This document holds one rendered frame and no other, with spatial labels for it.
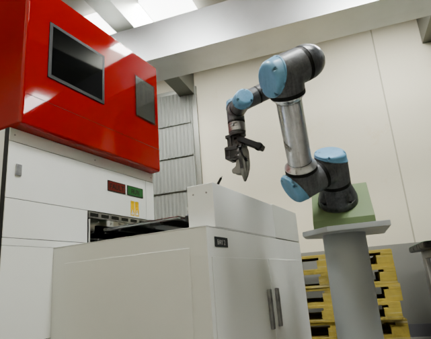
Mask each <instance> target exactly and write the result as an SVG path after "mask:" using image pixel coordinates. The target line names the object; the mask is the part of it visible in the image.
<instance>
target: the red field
mask: <svg viewBox="0 0 431 339"><path fill-rule="evenodd" d="M108 190H113V191H116V192H121V193H125V185H123V184H118V183H115V182H111V181H108Z"/></svg>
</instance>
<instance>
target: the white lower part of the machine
mask: <svg viewBox="0 0 431 339"><path fill-rule="evenodd" d="M53 255H54V248H40V247H26V246H0V339H50V331H51V311H52V274H53Z"/></svg>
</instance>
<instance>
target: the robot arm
mask: <svg viewBox="0 0 431 339"><path fill-rule="evenodd" d="M324 66H325V55H324V53H323V51H322V50H321V49H320V47H318V46H316V45H314V44H301V45H298V46H296V47H294V48H292V49H290V50H287V51H285V52H283V53H280V54H278V55H274V56H272V57H271V58H270V59H268V60H266V61H264V62H263V63H262V65H261V66H260V69H259V73H258V79H259V84H258V85H256V86H253V87H251V88H249V89H240V90H238V91H237V93H236V94H235V95H234V96H233V98H230V99H229V100H227V102H226V111H227V122H228V129H229V135H226V136H225V138H226V140H227V146H228V147H225V159H226V160H228V161H230V162H232V163H236V166H235V167H234V168H233V169H232V172H233V173H234V174H236V175H238V176H242V177H243V181H244V182H246V181H247V178H248V175H249V170H250V159H249V150H248V148H247V146H248V147H251V148H254V149H255V150H256V151H264V149H265V146H264V145H263V144H262V143H261V142H256V141H253V140H251V139H247V138H245V136H246V133H245V132H246V127H245V113H246V112H247V110H248V109H250V108H252V107H254V106H257V105H258V104H261V103H262V102H265V101H266V100H269V99H270V100H271V101H272V102H274V103H276V107H277V111H278V117H279V121H280V128H281V132H282V138H283V142H284V148H285V152H286V158H287V163H286V165H285V166H284V170H285V175H283V176H282V177H281V179H280V183H281V185H282V187H283V189H284V191H285V192H286V193H287V194H288V196H289V197H290V198H291V199H293V200H294V201H296V202H303V201H305V200H308V199H309V198H311V197H312V196H314V195H316V194H317V193H319V196H318V202H319V206H320V208H321V209H323V210H324V211H326V212H329V213H343V212H346V211H349V210H351V209H353V208H354V207H355V206H356V205H357V204H358V195H357V192H356V191H355V189H354V187H353V185H352V183H351V180H350V171H349V166H348V158H347V155H346V152H345V151H344V150H343V149H340V148H338V147H324V148H320V149H318V150H316V152H315V153H314V159H313V158H312V157H311V149H310V144H309V137H308V132H307V125H306V120H305V112H304V107H303V100H302V97H303V96H304V95H305V93H306V90H305V83H306V82H308V81H310V80H312V79H314V78H316V77H317V76H318V75H319V74H320V73H321V72H322V70H323V69H324Z"/></svg>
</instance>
